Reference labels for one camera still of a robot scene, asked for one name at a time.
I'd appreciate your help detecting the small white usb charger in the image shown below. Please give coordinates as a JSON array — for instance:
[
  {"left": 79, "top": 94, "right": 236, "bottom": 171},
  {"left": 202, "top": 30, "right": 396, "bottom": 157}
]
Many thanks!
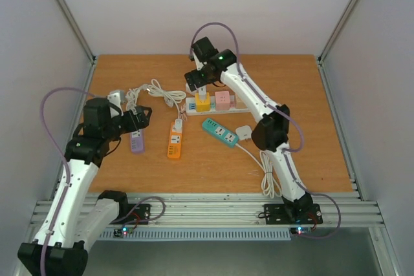
[{"left": 173, "top": 119, "right": 183, "bottom": 133}]

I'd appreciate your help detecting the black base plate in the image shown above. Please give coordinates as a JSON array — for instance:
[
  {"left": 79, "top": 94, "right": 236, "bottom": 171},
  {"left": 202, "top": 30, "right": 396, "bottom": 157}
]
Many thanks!
[
  {"left": 111, "top": 203, "right": 151, "bottom": 225},
  {"left": 263, "top": 204, "right": 323, "bottom": 225}
]

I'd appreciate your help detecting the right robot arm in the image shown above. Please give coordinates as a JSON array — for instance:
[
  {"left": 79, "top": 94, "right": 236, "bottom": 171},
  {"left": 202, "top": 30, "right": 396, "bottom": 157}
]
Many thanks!
[{"left": 184, "top": 37, "right": 313, "bottom": 222}]

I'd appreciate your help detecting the yellow cube socket adapter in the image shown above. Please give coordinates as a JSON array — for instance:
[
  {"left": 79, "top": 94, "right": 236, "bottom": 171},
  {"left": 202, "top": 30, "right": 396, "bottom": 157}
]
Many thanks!
[{"left": 195, "top": 92, "right": 211, "bottom": 112}]

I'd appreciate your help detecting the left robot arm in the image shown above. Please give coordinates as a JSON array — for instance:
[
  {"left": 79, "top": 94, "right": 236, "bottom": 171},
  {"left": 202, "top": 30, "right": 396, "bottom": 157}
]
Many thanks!
[{"left": 17, "top": 95, "right": 152, "bottom": 275}]

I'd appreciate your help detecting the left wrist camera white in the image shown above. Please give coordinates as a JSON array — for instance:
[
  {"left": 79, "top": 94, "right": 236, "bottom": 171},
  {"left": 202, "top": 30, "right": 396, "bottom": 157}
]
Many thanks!
[{"left": 107, "top": 89, "right": 125, "bottom": 118}]

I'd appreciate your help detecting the white round plug charger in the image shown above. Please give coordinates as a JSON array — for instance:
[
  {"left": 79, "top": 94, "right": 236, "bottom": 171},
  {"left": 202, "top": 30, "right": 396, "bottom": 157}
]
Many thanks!
[{"left": 235, "top": 125, "right": 252, "bottom": 141}]

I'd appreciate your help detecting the grey slotted cable duct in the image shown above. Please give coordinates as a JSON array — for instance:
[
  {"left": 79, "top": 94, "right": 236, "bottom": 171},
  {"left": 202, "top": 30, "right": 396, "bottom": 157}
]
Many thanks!
[{"left": 98, "top": 228, "right": 291, "bottom": 242}]

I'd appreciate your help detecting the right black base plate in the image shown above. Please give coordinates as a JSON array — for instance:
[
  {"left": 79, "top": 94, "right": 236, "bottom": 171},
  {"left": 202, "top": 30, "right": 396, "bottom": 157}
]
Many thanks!
[{"left": 263, "top": 204, "right": 323, "bottom": 225}]

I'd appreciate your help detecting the purple cable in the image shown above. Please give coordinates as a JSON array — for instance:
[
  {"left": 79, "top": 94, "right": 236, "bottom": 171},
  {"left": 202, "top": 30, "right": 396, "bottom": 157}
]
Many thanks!
[
  {"left": 190, "top": 21, "right": 342, "bottom": 240},
  {"left": 39, "top": 86, "right": 98, "bottom": 276}
]

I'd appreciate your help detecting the white coiled cord right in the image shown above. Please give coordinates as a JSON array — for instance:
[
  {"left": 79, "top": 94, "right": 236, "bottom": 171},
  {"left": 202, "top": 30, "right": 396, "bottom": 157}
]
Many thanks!
[{"left": 237, "top": 142, "right": 284, "bottom": 198}]

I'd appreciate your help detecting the white square charger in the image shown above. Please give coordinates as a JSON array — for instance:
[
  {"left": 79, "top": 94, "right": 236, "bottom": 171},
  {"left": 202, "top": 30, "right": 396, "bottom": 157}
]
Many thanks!
[{"left": 198, "top": 86, "right": 206, "bottom": 101}]

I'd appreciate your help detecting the pink cube socket adapter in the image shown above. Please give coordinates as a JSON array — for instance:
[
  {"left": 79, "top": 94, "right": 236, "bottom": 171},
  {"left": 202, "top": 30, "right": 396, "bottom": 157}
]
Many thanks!
[{"left": 215, "top": 90, "right": 231, "bottom": 111}]

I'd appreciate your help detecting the purple power strip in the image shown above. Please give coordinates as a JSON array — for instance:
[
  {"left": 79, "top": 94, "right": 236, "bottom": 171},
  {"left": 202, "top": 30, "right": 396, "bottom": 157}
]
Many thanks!
[{"left": 129, "top": 129, "right": 145, "bottom": 154}]

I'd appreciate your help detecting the white coiled cord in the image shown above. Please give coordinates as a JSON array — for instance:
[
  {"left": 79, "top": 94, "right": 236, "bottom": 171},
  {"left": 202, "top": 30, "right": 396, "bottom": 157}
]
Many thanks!
[
  {"left": 124, "top": 78, "right": 187, "bottom": 122},
  {"left": 237, "top": 142, "right": 284, "bottom": 198}
]

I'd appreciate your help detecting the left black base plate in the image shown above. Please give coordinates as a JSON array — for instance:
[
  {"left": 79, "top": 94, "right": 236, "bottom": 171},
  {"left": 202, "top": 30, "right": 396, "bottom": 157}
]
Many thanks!
[{"left": 111, "top": 203, "right": 151, "bottom": 225}]

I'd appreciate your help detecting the orange power strip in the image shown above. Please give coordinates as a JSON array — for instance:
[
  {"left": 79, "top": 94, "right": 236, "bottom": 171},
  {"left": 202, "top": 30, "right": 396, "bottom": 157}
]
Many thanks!
[{"left": 167, "top": 121, "right": 183, "bottom": 159}]

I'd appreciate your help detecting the white coiled cord left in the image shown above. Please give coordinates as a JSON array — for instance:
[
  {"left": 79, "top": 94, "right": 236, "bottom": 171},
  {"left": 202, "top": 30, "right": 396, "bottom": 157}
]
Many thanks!
[{"left": 124, "top": 78, "right": 187, "bottom": 122}]

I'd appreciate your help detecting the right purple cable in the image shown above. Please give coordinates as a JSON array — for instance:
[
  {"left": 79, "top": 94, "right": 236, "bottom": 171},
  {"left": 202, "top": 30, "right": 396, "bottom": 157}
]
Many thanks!
[{"left": 190, "top": 21, "right": 342, "bottom": 240}]

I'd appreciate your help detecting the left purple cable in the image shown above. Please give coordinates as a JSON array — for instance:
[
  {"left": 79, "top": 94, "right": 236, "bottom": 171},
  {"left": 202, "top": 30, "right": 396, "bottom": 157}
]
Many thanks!
[{"left": 39, "top": 86, "right": 98, "bottom": 276}]

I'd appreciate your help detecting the white long power strip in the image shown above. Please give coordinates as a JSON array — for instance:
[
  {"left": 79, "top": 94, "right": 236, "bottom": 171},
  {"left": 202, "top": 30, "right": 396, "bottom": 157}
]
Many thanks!
[{"left": 184, "top": 93, "right": 252, "bottom": 117}]

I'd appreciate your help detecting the teal power strip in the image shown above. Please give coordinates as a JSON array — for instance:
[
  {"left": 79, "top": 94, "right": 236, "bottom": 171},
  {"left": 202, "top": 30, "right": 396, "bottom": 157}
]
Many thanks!
[{"left": 201, "top": 118, "right": 239, "bottom": 148}]

